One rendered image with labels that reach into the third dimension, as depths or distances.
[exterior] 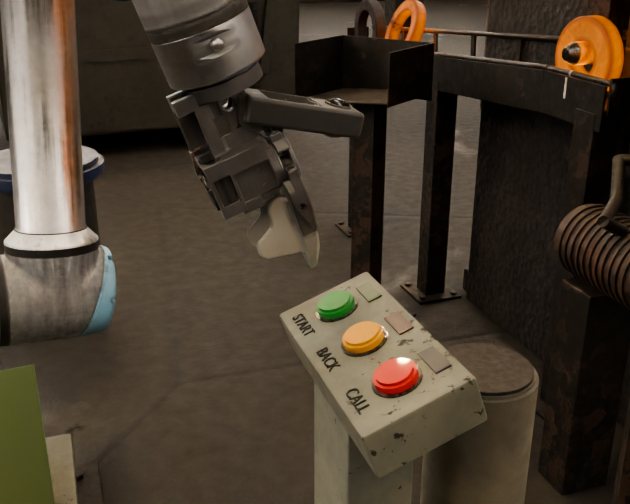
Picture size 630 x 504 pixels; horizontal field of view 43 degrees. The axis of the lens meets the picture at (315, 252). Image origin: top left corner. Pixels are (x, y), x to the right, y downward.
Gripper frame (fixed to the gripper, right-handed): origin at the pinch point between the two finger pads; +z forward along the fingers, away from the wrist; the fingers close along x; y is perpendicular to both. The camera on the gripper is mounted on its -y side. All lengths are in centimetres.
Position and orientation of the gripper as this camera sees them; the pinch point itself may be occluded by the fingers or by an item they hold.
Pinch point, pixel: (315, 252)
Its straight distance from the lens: 79.2
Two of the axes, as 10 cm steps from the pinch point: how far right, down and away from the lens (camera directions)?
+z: 3.2, 8.3, 4.5
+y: -8.9, 4.3, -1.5
